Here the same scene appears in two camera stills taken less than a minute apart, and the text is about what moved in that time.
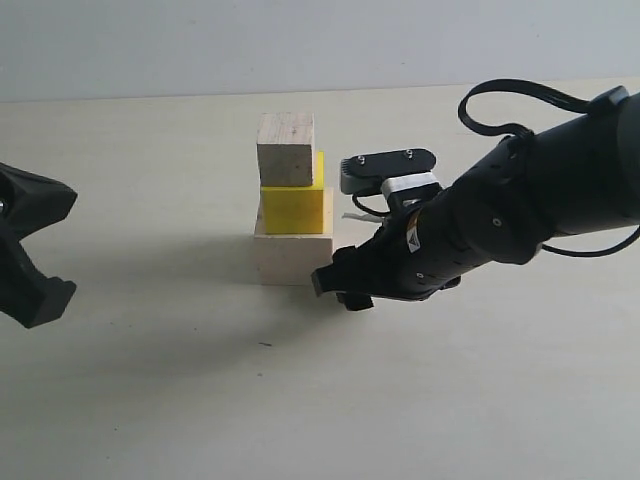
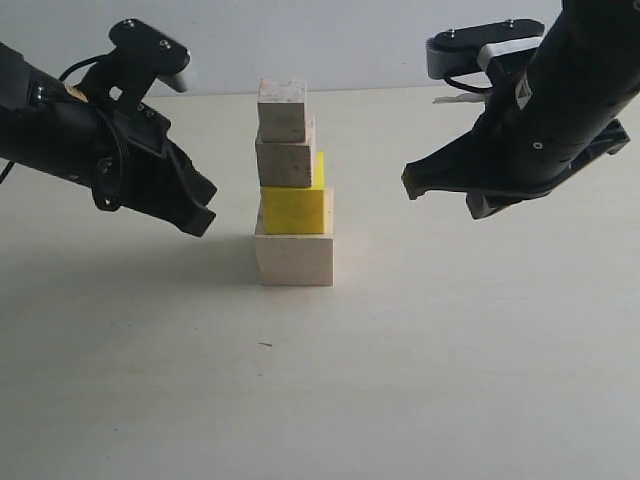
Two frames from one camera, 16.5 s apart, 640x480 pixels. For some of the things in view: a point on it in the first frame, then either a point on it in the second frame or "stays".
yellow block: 294,209 stays
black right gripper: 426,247 → 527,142
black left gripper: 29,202 → 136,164
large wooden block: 289,259 stays
